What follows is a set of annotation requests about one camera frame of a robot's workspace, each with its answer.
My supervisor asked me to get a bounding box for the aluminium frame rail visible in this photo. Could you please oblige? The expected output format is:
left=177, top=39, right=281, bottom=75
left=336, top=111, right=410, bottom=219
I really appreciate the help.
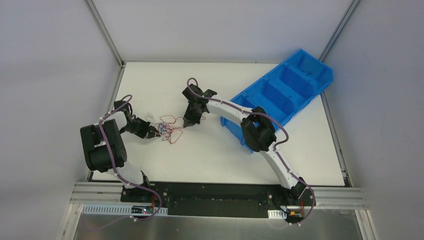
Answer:
left=70, top=182, right=123, bottom=204

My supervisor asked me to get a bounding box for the red blue wire bundle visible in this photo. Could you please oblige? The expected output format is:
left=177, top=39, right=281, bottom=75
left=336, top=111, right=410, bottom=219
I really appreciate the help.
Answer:
left=155, top=114, right=207, bottom=146

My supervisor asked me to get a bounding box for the blue compartment bin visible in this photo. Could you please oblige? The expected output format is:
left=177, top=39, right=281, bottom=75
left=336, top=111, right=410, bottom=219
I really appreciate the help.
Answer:
left=220, top=48, right=334, bottom=154

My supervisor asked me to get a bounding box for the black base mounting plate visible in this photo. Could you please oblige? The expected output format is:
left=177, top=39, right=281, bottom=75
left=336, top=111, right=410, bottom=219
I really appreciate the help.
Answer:
left=120, top=182, right=313, bottom=218

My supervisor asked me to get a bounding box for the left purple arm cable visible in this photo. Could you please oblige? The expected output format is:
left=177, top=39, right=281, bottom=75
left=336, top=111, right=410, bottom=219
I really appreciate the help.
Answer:
left=98, top=94, right=163, bottom=223

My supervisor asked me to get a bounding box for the right white cable duct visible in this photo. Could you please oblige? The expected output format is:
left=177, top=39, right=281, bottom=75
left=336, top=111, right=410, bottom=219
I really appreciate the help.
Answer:
left=267, top=210, right=287, bottom=220

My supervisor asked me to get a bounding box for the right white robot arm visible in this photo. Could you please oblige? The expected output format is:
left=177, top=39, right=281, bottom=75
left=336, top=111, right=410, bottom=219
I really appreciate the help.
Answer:
left=182, top=84, right=307, bottom=205

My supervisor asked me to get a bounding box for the dark purple wire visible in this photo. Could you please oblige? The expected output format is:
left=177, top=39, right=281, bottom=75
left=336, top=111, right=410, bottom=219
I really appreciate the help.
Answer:
left=294, top=66, right=314, bottom=78

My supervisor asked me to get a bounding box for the white cable duct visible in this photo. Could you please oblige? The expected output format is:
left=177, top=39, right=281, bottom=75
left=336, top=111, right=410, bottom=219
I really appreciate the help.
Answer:
left=267, top=210, right=287, bottom=220
left=81, top=204, right=158, bottom=217

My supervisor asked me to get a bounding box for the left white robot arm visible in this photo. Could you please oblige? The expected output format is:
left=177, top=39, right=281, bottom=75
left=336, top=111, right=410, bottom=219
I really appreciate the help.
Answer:
left=79, top=100, right=160, bottom=203

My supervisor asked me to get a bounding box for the left white cable duct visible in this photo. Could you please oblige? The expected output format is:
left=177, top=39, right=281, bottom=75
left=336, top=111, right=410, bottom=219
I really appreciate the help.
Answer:
left=81, top=204, right=158, bottom=217

